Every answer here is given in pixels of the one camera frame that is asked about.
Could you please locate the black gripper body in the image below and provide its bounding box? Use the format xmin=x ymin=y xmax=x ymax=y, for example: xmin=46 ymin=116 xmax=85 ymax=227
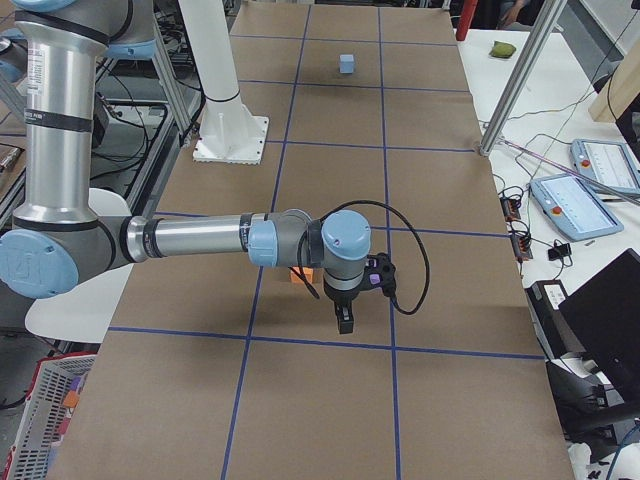
xmin=323 ymin=281 xmax=359 ymax=315

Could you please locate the light blue foam block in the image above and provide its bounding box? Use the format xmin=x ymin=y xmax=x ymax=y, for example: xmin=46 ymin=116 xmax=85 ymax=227
xmin=339 ymin=54 xmax=355 ymax=75

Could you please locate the orange foam block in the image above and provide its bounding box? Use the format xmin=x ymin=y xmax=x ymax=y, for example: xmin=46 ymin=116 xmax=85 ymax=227
xmin=289 ymin=267 xmax=315 ymax=284

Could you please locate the near blue teach pendant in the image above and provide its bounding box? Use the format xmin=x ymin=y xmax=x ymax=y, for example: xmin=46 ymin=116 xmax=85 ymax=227
xmin=530 ymin=174 xmax=624 ymax=241

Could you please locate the blue teach pendant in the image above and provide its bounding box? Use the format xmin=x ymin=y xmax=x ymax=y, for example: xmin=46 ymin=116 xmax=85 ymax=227
xmin=530 ymin=174 xmax=624 ymax=241
xmin=570 ymin=139 xmax=639 ymax=194

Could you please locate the green bean bag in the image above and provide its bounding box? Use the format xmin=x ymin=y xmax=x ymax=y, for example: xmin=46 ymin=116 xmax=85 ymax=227
xmin=489 ymin=40 xmax=517 ymax=59

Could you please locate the far blue teach pendant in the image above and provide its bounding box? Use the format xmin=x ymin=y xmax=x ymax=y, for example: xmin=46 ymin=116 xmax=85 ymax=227
xmin=570 ymin=139 xmax=639 ymax=194

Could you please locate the red cylinder object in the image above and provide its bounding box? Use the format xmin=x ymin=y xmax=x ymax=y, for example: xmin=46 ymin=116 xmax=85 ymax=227
xmin=456 ymin=0 xmax=478 ymax=42

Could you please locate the white plastic basket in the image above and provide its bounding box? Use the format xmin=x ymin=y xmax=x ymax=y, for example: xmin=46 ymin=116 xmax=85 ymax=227
xmin=1 ymin=352 xmax=96 ymax=479

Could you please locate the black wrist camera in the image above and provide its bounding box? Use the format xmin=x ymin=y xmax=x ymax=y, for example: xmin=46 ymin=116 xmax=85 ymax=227
xmin=359 ymin=252 xmax=397 ymax=299

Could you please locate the white camera stand pole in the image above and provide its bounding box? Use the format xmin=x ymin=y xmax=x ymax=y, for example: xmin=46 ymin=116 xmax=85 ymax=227
xmin=179 ymin=0 xmax=269 ymax=165

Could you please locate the aluminium frame post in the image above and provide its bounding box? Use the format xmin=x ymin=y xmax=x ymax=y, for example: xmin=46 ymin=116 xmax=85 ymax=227
xmin=478 ymin=0 xmax=567 ymax=157

